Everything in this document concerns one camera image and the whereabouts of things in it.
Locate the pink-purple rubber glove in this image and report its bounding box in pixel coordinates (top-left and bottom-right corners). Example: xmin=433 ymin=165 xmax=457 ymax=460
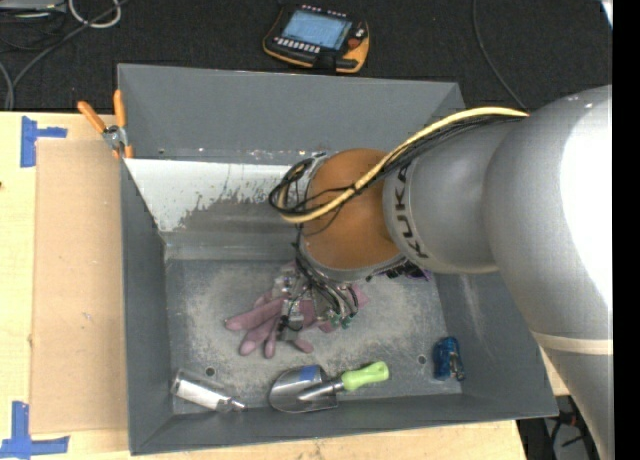
xmin=223 ymin=260 xmax=371 ymax=360

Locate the white and silver tube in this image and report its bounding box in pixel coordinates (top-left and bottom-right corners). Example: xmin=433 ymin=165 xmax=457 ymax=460
xmin=169 ymin=370 xmax=248 ymax=415

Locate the small blue clip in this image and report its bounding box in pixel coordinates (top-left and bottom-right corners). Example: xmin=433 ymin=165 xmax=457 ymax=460
xmin=432 ymin=336 xmax=467 ymax=382

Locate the grey metal bin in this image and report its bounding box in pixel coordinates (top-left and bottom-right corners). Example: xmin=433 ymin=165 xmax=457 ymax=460
xmin=115 ymin=62 xmax=560 ymax=455

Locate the brown cardboard board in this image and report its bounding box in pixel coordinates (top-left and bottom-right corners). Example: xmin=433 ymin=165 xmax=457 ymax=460
xmin=28 ymin=139 xmax=129 ymax=435

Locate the metal trowel with green handle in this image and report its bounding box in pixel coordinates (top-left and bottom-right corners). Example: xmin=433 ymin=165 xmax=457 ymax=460
xmin=267 ymin=360 xmax=391 ymax=415

